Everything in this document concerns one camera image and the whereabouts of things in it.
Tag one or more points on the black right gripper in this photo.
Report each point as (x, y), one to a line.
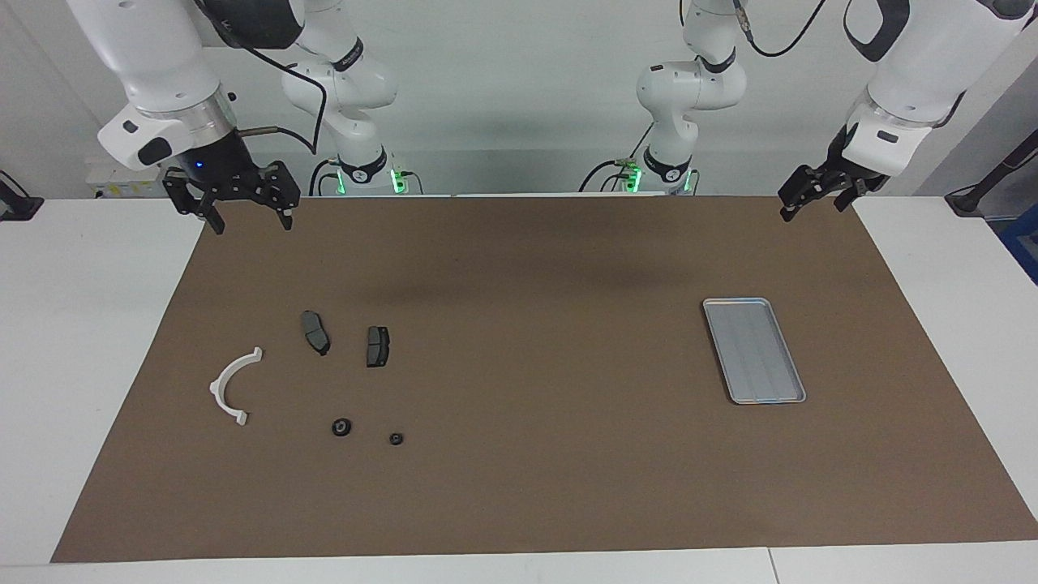
(219, 162)

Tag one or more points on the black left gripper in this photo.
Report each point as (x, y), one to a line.
(847, 170)

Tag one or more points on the large black bearing gear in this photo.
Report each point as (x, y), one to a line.
(341, 427)

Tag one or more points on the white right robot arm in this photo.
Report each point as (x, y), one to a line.
(154, 57)

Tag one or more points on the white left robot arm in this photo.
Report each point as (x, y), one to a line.
(916, 73)

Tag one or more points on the silver metal tray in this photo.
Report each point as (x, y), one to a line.
(754, 349)

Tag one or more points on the white box with labels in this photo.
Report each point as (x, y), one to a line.
(113, 185)

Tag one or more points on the dark grey curved brake pad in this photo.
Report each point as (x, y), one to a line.
(313, 328)

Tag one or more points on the black stand with pole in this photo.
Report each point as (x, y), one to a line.
(985, 182)

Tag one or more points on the blue crate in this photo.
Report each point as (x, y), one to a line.
(1023, 243)

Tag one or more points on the dark grey rectangular brake pad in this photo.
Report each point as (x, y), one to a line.
(377, 347)

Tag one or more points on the black table clamp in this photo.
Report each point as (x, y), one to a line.
(16, 207)

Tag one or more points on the brown table mat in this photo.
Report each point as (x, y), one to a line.
(519, 470)

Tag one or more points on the white curved plastic bracket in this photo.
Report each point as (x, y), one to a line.
(217, 388)

